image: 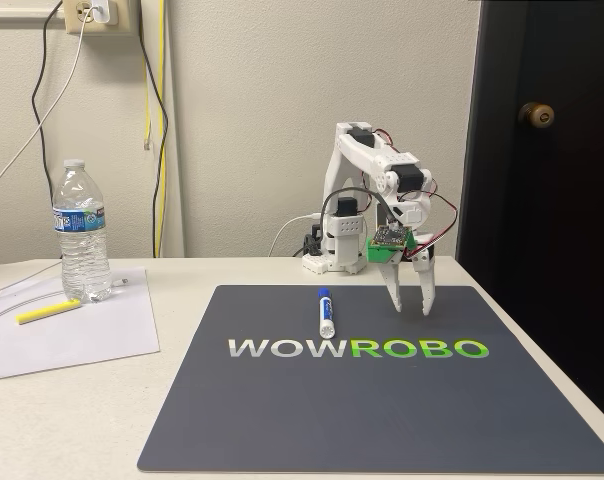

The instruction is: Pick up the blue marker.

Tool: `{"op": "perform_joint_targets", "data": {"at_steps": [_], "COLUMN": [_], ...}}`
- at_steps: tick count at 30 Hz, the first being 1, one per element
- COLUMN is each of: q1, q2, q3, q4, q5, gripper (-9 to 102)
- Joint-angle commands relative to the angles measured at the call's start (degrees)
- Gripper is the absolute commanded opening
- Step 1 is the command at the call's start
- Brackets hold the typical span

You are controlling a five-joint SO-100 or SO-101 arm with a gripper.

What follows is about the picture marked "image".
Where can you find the yellow flat stick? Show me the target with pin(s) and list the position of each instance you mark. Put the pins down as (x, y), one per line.
(47, 312)

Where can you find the dark door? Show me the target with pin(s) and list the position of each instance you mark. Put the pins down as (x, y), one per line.
(557, 225)

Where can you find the white paper sheet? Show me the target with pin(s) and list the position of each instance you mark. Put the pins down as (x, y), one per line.
(82, 345)

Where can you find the blue and white marker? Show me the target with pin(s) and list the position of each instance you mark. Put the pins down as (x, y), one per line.
(326, 315)

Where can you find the grey WOWROBO mat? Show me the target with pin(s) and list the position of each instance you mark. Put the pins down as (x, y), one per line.
(357, 410)

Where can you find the green mounted camera board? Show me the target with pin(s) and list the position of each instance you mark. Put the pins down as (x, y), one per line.
(388, 245)

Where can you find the clear plastic water bottle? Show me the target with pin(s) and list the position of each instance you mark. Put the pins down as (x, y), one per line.
(82, 240)

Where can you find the beige wall outlet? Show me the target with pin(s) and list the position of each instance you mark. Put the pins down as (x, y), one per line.
(77, 20)

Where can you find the white charger plug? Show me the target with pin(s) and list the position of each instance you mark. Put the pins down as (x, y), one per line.
(104, 11)

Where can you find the brass door knob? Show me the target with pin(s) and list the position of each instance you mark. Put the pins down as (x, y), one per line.
(536, 114)

